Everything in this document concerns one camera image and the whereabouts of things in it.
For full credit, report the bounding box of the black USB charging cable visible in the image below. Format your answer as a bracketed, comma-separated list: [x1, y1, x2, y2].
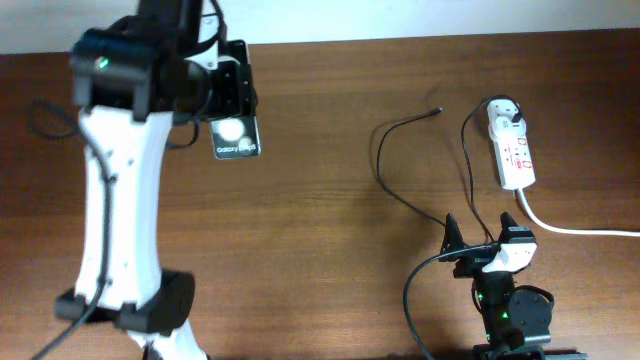
[375, 94, 524, 243]

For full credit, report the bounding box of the left camera black cable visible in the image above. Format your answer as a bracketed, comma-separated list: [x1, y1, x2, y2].
[27, 0, 226, 360]

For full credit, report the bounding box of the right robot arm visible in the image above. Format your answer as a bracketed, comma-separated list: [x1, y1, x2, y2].
[441, 212, 554, 359]

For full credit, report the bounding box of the white power strip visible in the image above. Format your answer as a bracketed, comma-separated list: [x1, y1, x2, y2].
[487, 99, 536, 190]

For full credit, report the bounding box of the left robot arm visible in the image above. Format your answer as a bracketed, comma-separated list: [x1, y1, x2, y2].
[55, 1, 261, 359]

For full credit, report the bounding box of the white power strip cord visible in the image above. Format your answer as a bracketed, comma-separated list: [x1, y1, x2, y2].
[514, 187, 640, 238]

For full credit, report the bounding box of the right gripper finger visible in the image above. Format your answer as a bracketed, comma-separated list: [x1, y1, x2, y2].
[440, 213, 468, 261]
[499, 212, 519, 242]

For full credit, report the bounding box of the right camera black cable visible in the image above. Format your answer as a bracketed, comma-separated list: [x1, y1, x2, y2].
[402, 242, 502, 360]

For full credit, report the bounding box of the camera black cable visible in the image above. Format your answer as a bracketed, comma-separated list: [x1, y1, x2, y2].
[402, 242, 502, 360]
[27, 0, 226, 360]

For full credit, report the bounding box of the black Samsung flip smartphone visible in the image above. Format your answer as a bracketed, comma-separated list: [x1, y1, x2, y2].
[210, 116, 261, 160]

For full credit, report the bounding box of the white USB charger plug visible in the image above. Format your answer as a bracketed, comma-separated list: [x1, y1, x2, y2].
[488, 116, 526, 142]

